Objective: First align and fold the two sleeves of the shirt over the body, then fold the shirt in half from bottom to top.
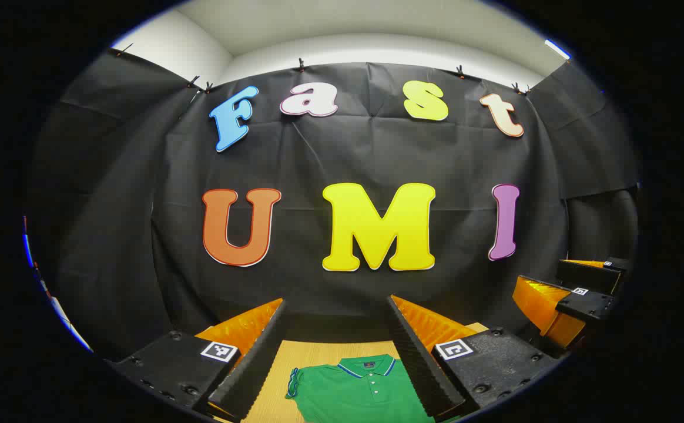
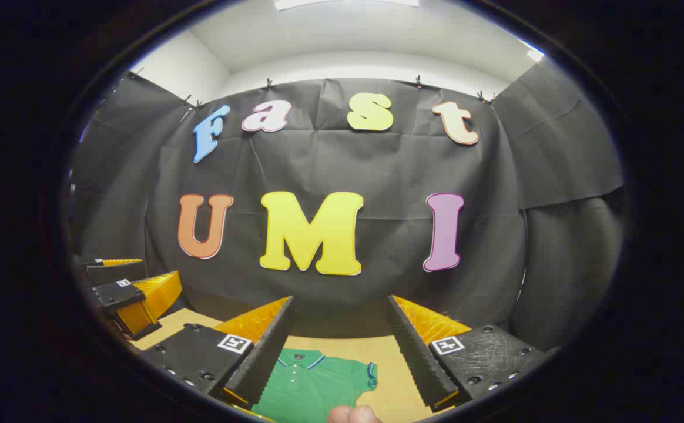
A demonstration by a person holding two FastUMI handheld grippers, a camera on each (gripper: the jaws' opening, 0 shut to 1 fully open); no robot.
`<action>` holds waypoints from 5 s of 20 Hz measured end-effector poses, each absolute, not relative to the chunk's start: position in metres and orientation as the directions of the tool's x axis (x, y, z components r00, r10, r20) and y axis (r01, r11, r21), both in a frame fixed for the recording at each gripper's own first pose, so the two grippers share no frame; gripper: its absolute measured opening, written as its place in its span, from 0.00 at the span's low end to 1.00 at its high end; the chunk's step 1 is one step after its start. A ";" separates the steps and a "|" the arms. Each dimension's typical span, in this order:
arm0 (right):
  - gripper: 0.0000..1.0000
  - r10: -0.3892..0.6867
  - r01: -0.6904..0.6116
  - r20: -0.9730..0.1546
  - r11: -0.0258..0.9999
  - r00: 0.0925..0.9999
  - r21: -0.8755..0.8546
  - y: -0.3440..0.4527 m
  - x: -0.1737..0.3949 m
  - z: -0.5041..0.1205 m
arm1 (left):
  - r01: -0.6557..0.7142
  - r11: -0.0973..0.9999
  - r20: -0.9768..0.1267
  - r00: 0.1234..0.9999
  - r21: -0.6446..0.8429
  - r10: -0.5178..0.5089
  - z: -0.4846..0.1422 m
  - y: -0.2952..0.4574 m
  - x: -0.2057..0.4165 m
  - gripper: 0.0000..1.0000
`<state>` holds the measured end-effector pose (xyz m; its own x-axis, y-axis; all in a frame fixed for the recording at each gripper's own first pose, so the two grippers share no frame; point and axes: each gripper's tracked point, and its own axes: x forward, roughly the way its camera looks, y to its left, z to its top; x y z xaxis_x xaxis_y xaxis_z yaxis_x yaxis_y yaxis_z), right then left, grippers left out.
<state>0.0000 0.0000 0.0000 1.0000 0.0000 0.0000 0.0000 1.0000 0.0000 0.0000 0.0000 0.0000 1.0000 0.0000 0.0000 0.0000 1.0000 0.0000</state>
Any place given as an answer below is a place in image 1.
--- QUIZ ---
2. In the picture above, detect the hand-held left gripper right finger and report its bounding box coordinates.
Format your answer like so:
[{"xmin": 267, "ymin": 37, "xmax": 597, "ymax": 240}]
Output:
[{"xmin": 386, "ymin": 295, "xmax": 561, "ymax": 419}]

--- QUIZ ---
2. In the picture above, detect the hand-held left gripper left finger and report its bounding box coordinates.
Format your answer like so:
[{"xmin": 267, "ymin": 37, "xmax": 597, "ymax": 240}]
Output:
[{"xmin": 107, "ymin": 298, "xmax": 288, "ymax": 422}]

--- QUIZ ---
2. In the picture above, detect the ceiling light strip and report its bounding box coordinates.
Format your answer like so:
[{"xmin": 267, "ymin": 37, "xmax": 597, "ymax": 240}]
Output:
[{"xmin": 545, "ymin": 39, "xmax": 572, "ymax": 61}]

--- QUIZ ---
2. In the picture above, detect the black backdrop cloth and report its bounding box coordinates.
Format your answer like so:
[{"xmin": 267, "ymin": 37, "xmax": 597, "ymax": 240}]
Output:
[{"xmin": 28, "ymin": 47, "xmax": 641, "ymax": 362}]

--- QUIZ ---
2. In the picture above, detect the green T-shirt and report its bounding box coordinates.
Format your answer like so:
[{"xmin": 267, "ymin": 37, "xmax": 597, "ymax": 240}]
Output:
[{"xmin": 285, "ymin": 354, "xmax": 437, "ymax": 423}]

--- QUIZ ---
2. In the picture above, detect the computer monitor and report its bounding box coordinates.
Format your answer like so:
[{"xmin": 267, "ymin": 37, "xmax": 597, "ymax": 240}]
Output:
[{"xmin": 22, "ymin": 216, "xmax": 37, "ymax": 271}]

